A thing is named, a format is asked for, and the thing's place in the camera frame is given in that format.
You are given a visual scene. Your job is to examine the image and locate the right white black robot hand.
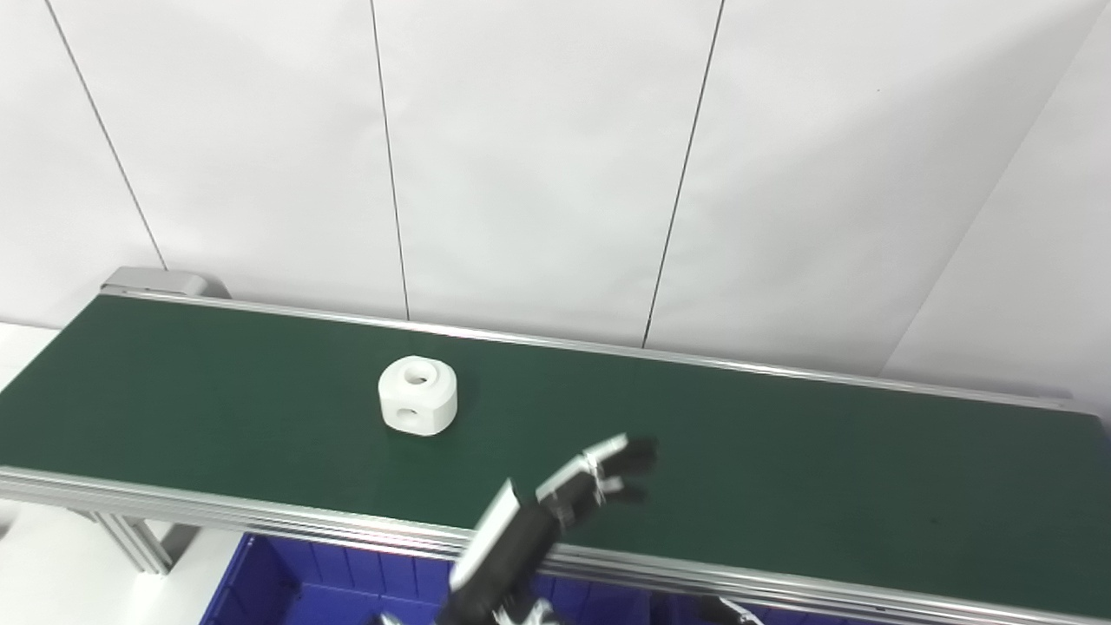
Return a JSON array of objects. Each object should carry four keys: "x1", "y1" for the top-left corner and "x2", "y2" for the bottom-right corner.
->
[{"x1": 694, "y1": 595, "x2": 765, "y2": 625}]

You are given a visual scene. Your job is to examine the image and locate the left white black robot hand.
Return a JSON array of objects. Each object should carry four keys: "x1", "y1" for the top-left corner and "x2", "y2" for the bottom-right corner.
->
[{"x1": 434, "y1": 434, "x2": 658, "y2": 625}]

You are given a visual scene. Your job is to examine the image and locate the white cylindrical plastic part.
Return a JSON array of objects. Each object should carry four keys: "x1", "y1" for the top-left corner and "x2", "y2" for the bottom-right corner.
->
[{"x1": 378, "y1": 356, "x2": 458, "y2": 437}]

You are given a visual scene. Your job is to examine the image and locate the blue plastic bin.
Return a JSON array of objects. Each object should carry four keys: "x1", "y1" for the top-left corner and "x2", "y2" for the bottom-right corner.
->
[
  {"x1": 647, "y1": 592, "x2": 878, "y2": 625},
  {"x1": 200, "y1": 534, "x2": 661, "y2": 625}
]

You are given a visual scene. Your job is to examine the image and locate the green conveyor belt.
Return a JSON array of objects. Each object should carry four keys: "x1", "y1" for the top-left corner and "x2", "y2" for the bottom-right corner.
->
[
  {"x1": 0, "y1": 286, "x2": 1111, "y2": 625},
  {"x1": 0, "y1": 295, "x2": 1111, "y2": 619}
]

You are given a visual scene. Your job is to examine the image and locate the aluminium conveyor leg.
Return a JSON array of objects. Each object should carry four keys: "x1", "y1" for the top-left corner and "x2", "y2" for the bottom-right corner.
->
[{"x1": 74, "y1": 510, "x2": 201, "y2": 576}]

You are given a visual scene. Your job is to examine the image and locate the grey conveyor end housing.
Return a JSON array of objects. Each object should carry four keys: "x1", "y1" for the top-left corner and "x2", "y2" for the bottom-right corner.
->
[{"x1": 102, "y1": 267, "x2": 231, "y2": 300}]

